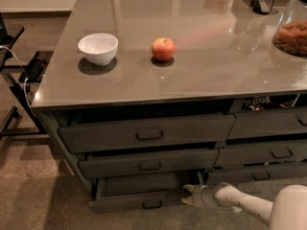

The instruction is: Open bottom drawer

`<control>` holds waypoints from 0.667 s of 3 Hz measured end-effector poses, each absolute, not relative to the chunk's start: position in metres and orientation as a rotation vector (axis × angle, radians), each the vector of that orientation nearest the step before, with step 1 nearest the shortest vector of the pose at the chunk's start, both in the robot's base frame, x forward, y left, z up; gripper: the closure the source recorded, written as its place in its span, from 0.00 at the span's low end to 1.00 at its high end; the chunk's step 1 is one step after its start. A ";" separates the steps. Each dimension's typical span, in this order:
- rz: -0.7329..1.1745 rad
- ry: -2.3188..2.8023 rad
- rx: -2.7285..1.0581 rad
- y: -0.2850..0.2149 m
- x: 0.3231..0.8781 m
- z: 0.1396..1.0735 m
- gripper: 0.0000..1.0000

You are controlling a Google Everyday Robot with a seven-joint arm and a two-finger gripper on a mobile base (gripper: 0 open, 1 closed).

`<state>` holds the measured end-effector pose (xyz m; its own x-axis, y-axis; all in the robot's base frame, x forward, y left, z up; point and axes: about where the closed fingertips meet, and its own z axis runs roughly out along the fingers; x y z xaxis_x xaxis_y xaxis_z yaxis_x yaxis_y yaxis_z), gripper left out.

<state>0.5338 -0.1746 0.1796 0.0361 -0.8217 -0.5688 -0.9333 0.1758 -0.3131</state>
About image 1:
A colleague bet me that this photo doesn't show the black side stand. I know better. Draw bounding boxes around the black side stand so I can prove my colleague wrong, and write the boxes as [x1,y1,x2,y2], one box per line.
[0,13,53,139]

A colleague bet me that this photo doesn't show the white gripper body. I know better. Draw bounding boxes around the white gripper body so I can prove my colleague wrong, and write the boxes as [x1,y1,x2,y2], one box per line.
[192,185,214,208]

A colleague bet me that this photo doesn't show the grey drawer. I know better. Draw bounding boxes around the grey drawer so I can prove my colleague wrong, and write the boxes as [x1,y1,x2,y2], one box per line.
[227,107,307,140]
[206,163,307,185]
[79,149,219,179]
[215,140,307,167]
[89,170,203,213]
[59,115,235,153]

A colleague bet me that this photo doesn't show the black phone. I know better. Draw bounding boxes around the black phone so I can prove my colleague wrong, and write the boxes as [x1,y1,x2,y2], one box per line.
[19,58,47,82]

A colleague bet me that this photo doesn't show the glass jar with snacks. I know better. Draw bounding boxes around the glass jar with snacks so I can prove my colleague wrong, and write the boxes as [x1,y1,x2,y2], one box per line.
[272,0,307,57]

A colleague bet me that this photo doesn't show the white ceramic bowl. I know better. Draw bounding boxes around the white ceramic bowl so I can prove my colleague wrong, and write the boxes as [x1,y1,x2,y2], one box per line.
[78,33,118,66]

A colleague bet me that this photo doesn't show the grey cabinet frame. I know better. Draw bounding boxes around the grey cabinet frame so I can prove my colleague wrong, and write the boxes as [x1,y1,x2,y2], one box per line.
[36,93,306,200]

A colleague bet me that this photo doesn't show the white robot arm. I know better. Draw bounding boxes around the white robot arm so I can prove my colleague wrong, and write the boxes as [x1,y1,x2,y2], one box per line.
[181,182,307,230]

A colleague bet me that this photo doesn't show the red apple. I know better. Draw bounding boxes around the red apple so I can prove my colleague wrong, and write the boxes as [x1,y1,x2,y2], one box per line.
[152,37,176,62]

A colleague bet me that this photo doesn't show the white charging cable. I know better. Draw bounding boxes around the white charging cable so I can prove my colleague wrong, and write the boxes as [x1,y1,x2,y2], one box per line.
[0,45,38,118]

